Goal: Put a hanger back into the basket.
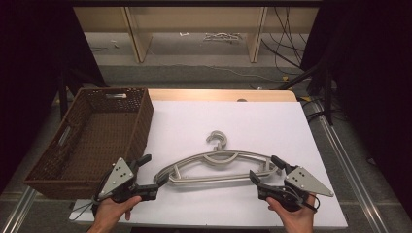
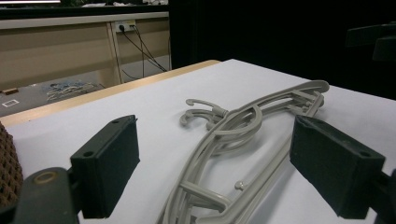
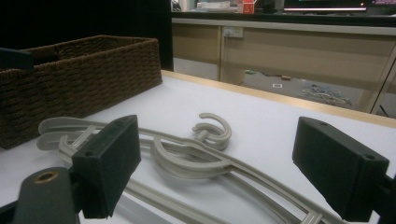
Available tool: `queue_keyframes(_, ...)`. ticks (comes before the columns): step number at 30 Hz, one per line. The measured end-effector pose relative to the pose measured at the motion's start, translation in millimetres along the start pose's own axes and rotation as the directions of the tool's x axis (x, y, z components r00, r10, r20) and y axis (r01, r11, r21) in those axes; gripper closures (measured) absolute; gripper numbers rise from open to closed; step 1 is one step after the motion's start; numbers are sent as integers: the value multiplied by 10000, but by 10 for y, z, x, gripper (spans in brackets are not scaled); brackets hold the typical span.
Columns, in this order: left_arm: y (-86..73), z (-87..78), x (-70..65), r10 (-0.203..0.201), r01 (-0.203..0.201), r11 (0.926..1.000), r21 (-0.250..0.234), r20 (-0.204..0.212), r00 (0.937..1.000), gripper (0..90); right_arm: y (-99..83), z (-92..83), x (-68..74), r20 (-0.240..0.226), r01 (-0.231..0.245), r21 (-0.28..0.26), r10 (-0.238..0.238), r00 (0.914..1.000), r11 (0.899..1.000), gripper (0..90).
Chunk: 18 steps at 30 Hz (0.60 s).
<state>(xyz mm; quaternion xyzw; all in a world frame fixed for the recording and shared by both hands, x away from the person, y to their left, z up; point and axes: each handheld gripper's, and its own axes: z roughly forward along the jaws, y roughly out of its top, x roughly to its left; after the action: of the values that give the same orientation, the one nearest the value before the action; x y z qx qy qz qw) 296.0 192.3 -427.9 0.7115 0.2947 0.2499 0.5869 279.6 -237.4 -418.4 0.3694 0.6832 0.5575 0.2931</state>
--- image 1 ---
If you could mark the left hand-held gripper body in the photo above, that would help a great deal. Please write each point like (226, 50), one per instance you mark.
(117, 176)

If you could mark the beige wooden shelf unit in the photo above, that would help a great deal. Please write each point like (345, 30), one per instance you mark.
(142, 39)

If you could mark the white table board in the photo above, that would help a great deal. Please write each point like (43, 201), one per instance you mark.
(226, 123)

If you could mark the wooden table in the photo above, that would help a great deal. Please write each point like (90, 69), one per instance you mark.
(210, 94)

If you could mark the black metal stand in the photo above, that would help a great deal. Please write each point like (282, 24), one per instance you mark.
(327, 97)
(63, 93)

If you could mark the brown wicker basket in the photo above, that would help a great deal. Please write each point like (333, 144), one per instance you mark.
(97, 132)

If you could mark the white plastic parts on floor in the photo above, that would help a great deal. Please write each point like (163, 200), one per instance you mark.
(223, 36)

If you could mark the metal floor rail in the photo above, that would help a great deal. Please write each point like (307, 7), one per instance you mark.
(350, 161)
(19, 207)

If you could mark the person's right hand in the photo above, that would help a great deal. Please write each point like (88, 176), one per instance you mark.
(296, 220)

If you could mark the person's left hand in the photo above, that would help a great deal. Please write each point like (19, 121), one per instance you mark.
(111, 212)

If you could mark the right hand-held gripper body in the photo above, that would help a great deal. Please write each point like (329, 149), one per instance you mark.
(304, 182)

